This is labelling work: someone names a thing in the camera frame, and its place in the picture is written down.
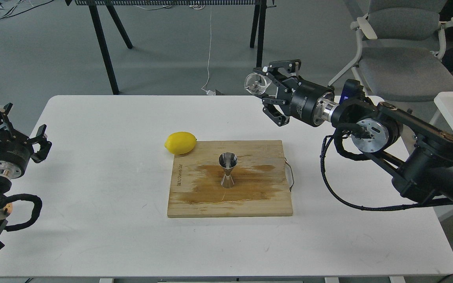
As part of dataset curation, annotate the white hanging cable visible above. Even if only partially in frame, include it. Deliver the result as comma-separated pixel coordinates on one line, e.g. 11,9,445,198
201,6,217,96

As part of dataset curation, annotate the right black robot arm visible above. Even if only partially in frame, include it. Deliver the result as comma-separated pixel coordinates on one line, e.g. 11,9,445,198
244,59,453,211

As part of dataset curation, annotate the grey office chair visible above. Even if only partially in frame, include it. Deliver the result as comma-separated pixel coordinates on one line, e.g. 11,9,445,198
328,0,453,102

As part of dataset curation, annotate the yellow lemon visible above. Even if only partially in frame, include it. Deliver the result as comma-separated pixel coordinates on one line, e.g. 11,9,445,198
165,131,197,155

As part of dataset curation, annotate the wooden cutting board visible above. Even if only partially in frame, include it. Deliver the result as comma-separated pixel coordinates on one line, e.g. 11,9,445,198
167,140,293,217

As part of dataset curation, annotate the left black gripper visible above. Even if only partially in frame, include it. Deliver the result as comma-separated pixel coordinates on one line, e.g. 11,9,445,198
0,103,52,179

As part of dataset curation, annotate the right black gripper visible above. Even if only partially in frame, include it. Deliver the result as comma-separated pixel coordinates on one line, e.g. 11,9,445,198
253,59,335,127

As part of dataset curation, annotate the black metal frame table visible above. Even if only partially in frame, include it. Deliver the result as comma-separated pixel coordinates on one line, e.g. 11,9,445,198
65,0,274,95

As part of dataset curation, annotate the steel double jigger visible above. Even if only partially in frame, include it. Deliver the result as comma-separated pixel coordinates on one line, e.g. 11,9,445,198
219,152,238,188

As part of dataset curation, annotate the clear plastic measuring cup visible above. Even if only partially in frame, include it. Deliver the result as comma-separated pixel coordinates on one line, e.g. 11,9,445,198
244,72,272,96

